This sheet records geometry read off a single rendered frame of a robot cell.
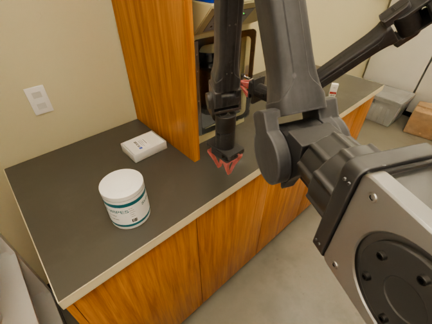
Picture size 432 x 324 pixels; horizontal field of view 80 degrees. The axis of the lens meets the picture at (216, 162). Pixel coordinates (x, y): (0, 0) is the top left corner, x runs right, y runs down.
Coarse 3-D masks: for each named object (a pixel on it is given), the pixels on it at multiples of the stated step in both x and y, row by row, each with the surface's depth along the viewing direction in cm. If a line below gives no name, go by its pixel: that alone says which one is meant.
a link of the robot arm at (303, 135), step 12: (300, 120) 34; (312, 120) 33; (288, 132) 30; (300, 132) 30; (312, 132) 29; (324, 132) 29; (336, 132) 29; (288, 144) 31; (300, 144) 28; (300, 156) 29; (288, 180) 33
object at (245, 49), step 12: (252, 36) 104; (204, 48) 94; (240, 48) 104; (252, 48) 108; (204, 60) 97; (240, 60) 107; (252, 60) 111; (204, 72) 99; (240, 72) 111; (252, 72) 115; (204, 84) 102; (204, 96) 105; (204, 108) 109; (204, 120) 112; (204, 132) 116
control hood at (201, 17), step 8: (192, 0) 82; (248, 0) 84; (192, 8) 82; (200, 8) 80; (208, 8) 77; (200, 16) 81; (208, 16) 80; (248, 16) 95; (256, 16) 99; (200, 24) 83; (200, 32) 87
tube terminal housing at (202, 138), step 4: (244, 24) 103; (248, 24) 105; (244, 28) 104; (248, 28) 106; (208, 32) 94; (212, 32) 95; (196, 36) 91; (200, 36) 92; (204, 36) 93; (208, 36) 94; (212, 36) 95; (240, 120) 133; (236, 124) 132; (208, 132) 120; (212, 132) 122; (200, 136) 117; (204, 136) 120; (208, 136) 121; (212, 136) 123; (200, 140) 119; (204, 140) 121
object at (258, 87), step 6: (258, 78) 100; (264, 78) 102; (258, 84) 101; (252, 90) 101; (258, 90) 100; (264, 90) 98; (252, 96) 103; (258, 96) 101; (264, 96) 100; (252, 102) 104
